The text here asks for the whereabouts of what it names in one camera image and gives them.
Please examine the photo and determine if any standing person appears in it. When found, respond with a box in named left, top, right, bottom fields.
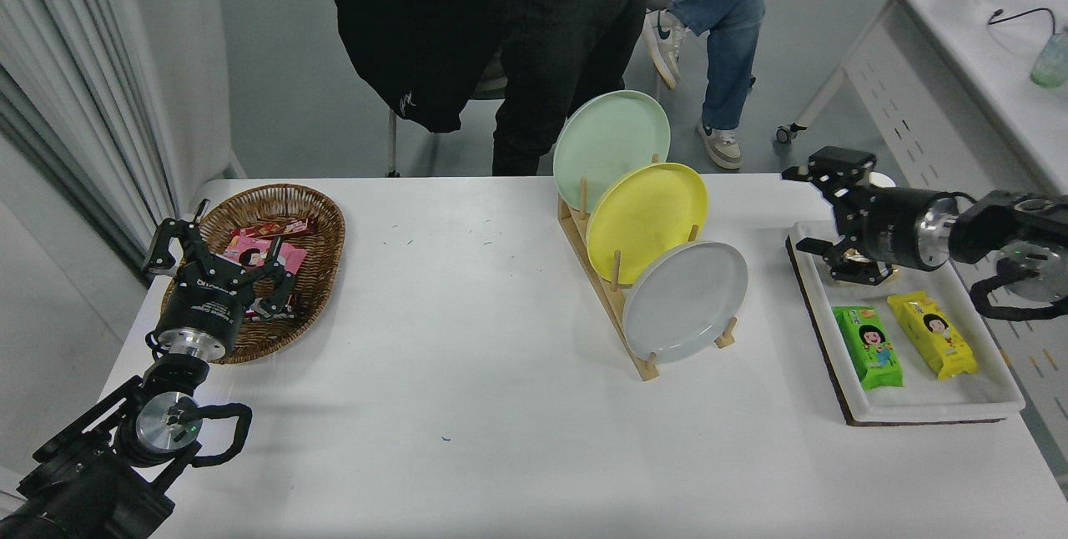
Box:
left=463, top=0, right=654, bottom=177

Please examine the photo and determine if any yellow snack packet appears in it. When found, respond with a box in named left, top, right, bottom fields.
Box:
left=887, top=290, right=980, bottom=381

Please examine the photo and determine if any white tray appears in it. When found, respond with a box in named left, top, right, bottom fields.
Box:
left=788, top=220, right=1027, bottom=425

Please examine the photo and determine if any black cable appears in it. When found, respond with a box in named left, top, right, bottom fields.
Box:
left=988, top=8, right=1057, bottom=35

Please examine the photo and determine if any green snack packet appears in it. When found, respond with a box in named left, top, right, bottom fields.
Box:
left=832, top=306, right=905, bottom=391

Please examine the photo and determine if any pale green plate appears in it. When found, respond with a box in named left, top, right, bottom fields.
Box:
left=552, top=90, right=671, bottom=214

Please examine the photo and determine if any wooden plate rack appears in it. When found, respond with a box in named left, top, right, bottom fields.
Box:
left=557, top=154, right=738, bottom=382

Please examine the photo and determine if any brown wicker basket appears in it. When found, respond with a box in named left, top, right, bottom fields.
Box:
left=161, top=184, right=347, bottom=365

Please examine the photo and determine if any white curtain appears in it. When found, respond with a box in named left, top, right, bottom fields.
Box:
left=0, top=0, right=180, bottom=273

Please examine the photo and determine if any yellow plate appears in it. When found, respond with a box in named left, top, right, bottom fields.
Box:
left=586, top=162, right=709, bottom=285

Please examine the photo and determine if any pink snack packet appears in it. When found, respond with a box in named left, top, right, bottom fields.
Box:
left=224, top=234, right=308, bottom=290

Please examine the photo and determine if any grey chair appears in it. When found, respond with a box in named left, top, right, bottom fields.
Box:
left=385, top=47, right=511, bottom=179

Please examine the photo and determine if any seated person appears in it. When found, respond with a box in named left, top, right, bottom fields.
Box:
left=642, top=0, right=819, bottom=170

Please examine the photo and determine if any dark red snack bar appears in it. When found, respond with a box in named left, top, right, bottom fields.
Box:
left=242, top=291, right=304, bottom=321

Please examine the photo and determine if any clear peanut snack packet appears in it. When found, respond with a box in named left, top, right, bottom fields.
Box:
left=828, top=245, right=900, bottom=283

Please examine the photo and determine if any black jacket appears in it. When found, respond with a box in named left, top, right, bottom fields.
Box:
left=322, top=0, right=506, bottom=135

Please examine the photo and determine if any grey plate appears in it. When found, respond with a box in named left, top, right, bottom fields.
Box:
left=622, top=241, right=749, bottom=363

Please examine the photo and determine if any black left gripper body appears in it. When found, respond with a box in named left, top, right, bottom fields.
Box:
left=154, top=269, right=253, bottom=349

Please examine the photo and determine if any pale green glass jar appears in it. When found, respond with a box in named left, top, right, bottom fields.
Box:
left=1029, top=28, right=1068, bottom=89

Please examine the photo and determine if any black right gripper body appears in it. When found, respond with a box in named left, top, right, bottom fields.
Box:
left=844, top=187, right=929, bottom=271

